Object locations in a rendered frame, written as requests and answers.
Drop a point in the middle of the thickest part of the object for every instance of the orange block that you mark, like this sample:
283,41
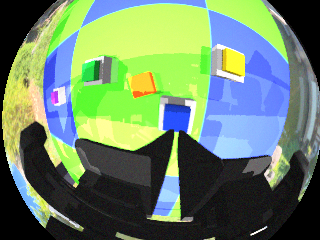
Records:
142,84

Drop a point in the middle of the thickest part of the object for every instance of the blue button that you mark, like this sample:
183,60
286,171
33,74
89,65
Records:
177,113

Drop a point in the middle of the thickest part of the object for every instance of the yellow button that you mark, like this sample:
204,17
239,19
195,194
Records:
228,63

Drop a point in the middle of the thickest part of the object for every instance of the green button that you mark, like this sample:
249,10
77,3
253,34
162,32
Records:
97,71

